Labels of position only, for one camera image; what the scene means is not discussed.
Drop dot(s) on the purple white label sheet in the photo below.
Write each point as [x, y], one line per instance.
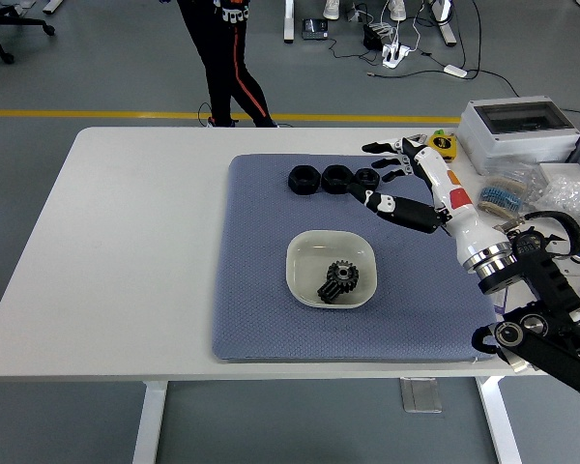
[499, 303]

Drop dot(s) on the person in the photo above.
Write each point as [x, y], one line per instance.
[222, 67]

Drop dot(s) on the black desk controller device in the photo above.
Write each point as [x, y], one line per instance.
[315, 29]

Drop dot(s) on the flat white box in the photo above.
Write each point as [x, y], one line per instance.
[565, 171]

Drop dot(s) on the bag of clear plastic parts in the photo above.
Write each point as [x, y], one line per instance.
[568, 198]

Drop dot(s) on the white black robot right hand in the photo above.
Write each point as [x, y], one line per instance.
[464, 212]

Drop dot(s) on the metal floor plate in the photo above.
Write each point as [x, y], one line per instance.
[420, 395]

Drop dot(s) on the blue-grey textured mat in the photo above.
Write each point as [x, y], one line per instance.
[251, 270]

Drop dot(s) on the grey electrical enclosure box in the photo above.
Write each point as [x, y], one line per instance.
[517, 140]

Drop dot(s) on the person's gloved hand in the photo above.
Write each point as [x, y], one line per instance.
[234, 12]

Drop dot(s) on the bag of blue resistors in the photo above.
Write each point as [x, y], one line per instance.
[500, 198]

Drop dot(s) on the white shoe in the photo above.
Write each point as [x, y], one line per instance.
[397, 9]
[331, 8]

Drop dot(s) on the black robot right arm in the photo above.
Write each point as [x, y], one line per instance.
[546, 275]

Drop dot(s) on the white power strip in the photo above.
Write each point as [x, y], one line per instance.
[395, 54]

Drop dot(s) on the large black hex nut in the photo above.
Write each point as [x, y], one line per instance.
[303, 180]
[337, 179]

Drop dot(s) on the white desk leg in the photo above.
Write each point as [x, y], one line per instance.
[445, 26]
[289, 21]

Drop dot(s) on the white table leg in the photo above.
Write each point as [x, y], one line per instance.
[150, 425]
[498, 420]

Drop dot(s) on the white power adapter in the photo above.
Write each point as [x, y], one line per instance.
[455, 71]

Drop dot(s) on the large black gear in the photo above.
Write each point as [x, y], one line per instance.
[345, 272]

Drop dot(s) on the yellow tape measure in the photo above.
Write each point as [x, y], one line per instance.
[444, 144]

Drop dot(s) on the small black hex nut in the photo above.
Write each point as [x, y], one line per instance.
[367, 176]

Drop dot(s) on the black charger box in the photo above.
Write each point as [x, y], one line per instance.
[372, 36]

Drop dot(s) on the white square dish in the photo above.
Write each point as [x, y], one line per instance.
[309, 256]

